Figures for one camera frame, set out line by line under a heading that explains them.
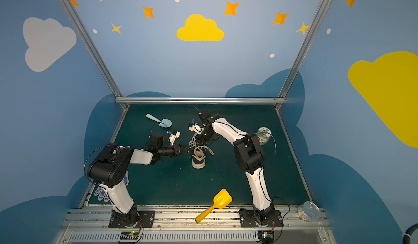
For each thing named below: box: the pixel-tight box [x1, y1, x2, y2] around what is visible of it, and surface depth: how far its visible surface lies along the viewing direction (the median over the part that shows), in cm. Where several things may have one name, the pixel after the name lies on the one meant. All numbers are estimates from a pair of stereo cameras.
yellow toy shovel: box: [194, 188, 233, 224], surface depth 81 cm
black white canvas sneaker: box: [188, 136, 209, 170], surface depth 90 cm
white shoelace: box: [188, 139, 215, 156], surface depth 95 cm
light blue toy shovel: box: [145, 113, 173, 128], surface depth 114 cm
